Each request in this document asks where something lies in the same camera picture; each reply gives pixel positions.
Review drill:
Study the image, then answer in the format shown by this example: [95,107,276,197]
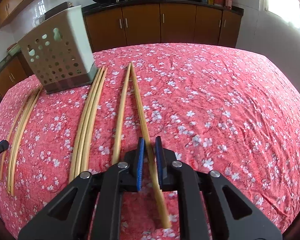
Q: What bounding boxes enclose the bamboo chopstick group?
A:
[0,89,36,181]
[69,68,102,183]
[75,67,105,178]
[81,67,107,172]
[6,87,41,194]
[9,86,44,197]

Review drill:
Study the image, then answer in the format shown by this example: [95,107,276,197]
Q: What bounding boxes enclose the perforated beige utensil holder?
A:
[18,5,97,94]

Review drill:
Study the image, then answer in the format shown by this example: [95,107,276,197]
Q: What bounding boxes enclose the red floral tablecloth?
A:
[0,43,300,236]

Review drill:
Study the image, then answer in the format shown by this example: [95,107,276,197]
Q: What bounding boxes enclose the dark cutting board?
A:
[44,2,69,20]

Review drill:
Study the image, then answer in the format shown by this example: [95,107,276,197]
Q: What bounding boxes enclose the brown lower kitchen cabinets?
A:
[0,0,244,96]

